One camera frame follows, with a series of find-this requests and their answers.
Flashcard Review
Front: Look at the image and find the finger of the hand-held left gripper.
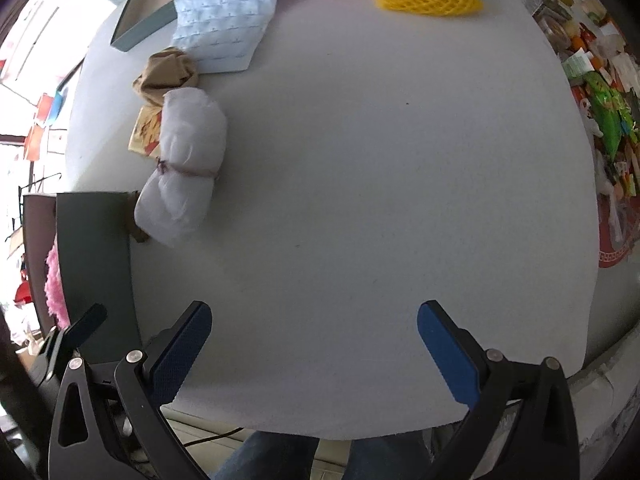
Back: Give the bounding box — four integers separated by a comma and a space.
31, 304, 108, 387

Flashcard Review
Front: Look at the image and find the pile of snack packets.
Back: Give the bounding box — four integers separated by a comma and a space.
530, 0, 640, 211

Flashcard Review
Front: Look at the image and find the beige cloth bundle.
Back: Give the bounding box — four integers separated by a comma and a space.
132, 47, 201, 108

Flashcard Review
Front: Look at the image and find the person's left leg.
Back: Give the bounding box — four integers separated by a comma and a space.
212, 430, 321, 480

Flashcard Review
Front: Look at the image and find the person's leg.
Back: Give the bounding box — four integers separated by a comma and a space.
347, 432, 436, 480
212, 430, 321, 480

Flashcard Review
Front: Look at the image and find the dark green fabric mat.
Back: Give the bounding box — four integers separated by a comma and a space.
56, 191, 147, 361

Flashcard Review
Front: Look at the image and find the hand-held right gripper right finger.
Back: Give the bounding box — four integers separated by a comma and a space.
417, 300, 581, 480

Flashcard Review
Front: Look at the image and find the white gauze bundle with tie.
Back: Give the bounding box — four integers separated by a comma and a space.
134, 87, 228, 248

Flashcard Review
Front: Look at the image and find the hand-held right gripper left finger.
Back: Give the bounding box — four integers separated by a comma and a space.
48, 301, 213, 480

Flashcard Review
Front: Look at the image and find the person's right leg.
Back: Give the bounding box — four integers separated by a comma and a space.
347, 432, 436, 480

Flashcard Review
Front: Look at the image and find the light pink fluffy yarn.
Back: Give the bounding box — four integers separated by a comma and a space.
44, 240, 71, 331

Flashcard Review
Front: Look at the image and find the red patterned cloth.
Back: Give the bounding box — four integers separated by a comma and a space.
597, 195, 640, 268

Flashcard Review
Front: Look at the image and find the thin black cable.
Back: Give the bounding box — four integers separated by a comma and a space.
180, 427, 246, 448

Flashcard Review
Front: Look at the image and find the white plastic sheet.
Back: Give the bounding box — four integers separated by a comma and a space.
570, 330, 640, 480

